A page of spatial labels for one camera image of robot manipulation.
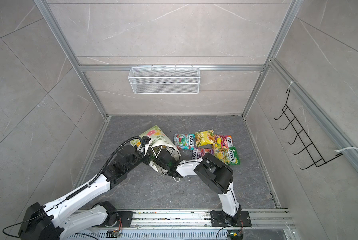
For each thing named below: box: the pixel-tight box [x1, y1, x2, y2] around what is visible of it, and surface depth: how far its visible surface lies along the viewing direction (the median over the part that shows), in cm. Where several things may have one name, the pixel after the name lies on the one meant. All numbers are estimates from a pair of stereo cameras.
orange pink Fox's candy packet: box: [214, 135, 233, 149], surface depth 103 cm
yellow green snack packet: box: [194, 129, 216, 148], surface depth 103 cm
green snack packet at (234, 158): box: [228, 146, 241, 166], surface depth 95 cm
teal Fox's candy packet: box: [173, 134, 195, 150], surface depth 103 cm
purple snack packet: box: [192, 147, 215, 160], surface depth 97 cm
